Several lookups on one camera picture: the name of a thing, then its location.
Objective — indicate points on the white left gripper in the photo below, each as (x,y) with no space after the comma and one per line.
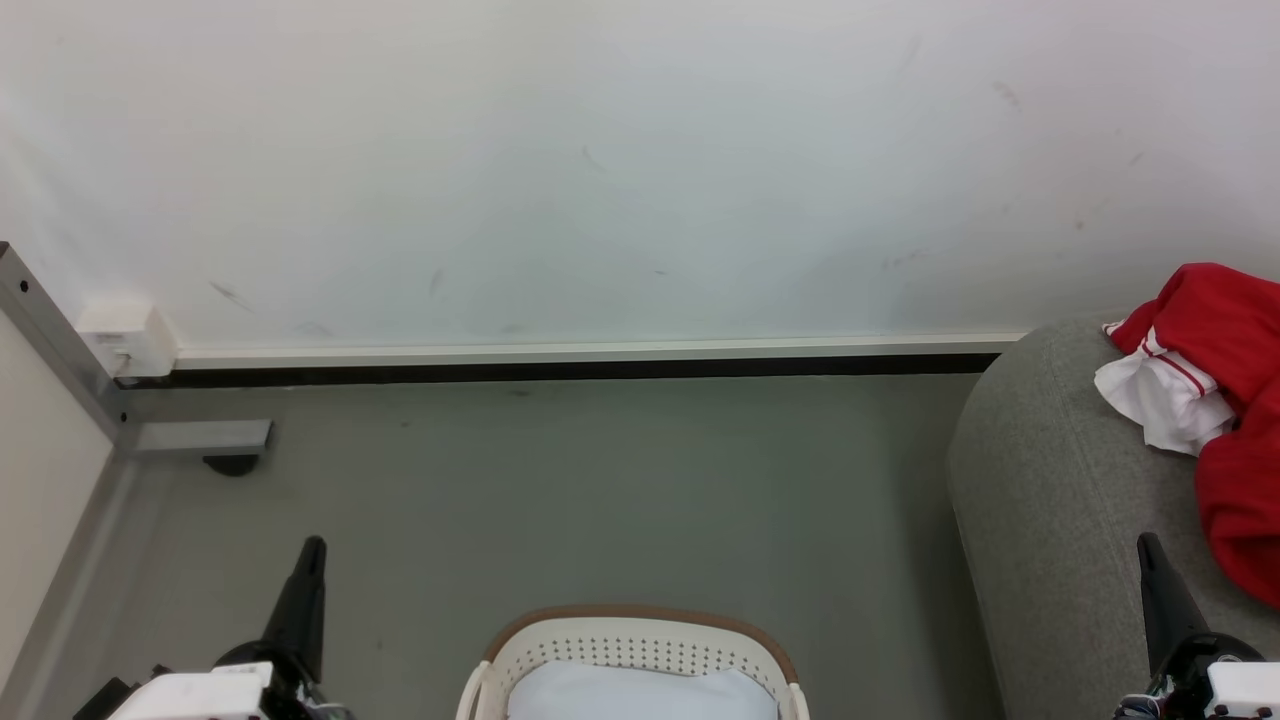
(200,692)

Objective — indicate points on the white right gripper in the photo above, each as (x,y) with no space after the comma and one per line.
(1220,685)

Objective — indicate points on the red and white garment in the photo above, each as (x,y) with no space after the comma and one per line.
(1240,420)

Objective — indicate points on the white laundry basket brown rim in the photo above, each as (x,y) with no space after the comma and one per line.
(640,640)

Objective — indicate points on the grey fabric sofa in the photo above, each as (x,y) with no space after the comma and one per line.
(1060,520)

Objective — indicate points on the black caster wheel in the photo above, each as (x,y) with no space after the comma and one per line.
(232,465)

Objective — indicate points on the beige panel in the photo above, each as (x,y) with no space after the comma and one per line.
(40,500)

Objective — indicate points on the light blue cloth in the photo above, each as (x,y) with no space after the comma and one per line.
(640,695)

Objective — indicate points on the black skirting strip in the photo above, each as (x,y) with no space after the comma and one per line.
(560,370)

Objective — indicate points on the grey frame foot bar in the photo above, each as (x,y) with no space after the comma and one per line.
(205,437)

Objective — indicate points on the white wall junction box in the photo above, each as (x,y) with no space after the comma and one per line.
(125,340)

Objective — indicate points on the grey metal frame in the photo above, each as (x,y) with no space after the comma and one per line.
(60,340)

